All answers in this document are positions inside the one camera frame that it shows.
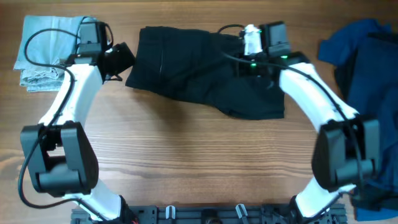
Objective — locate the dark navy garment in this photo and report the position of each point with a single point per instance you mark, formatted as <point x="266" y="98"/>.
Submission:
<point x="368" y="82"/>

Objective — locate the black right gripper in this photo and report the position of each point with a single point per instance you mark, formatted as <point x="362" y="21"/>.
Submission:
<point x="242" y="70"/>

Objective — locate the light blue folded jeans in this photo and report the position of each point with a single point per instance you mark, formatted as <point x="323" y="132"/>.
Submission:
<point x="49" y="47"/>

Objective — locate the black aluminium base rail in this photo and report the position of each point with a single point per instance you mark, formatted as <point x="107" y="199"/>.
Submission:
<point x="264" y="214"/>

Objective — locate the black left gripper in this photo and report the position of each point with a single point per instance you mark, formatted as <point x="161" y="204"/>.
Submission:
<point x="125" y="56"/>

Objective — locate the black shorts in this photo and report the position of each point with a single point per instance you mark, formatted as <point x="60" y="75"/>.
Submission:
<point x="190" y="65"/>

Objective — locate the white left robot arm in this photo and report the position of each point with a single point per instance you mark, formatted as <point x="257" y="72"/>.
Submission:
<point x="60" y="164"/>

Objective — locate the blue shirt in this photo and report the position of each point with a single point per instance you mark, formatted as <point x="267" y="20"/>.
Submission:
<point x="342" y="44"/>

